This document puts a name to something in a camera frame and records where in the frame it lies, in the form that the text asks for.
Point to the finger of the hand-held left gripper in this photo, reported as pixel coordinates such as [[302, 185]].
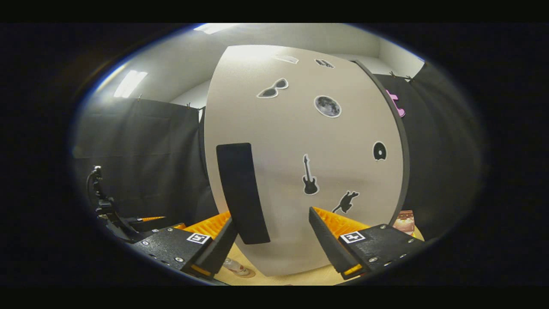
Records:
[[179, 225], [146, 224]]

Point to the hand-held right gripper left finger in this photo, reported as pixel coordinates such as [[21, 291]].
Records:
[[216, 253]]

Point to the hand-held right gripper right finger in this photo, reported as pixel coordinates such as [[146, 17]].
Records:
[[330, 244]]

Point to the round brown coaster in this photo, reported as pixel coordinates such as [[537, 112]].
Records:
[[248, 273]]

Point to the white cabinet door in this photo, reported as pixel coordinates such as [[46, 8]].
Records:
[[291, 137]]

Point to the black backdrop cloth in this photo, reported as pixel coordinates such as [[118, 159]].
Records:
[[146, 163]]

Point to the brown patterned book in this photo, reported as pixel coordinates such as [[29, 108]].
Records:
[[404, 221]]

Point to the ceiling light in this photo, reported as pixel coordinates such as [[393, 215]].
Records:
[[214, 28], [131, 83]]

